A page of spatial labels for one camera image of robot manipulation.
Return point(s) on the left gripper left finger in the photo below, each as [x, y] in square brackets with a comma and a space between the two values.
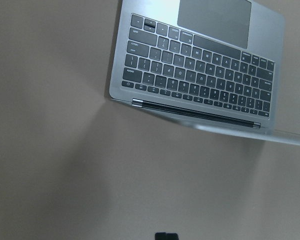
[160, 236]

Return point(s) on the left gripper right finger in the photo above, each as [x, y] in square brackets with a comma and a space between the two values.
[171, 236]

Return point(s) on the grey laptop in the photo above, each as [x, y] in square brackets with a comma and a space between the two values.
[213, 65]

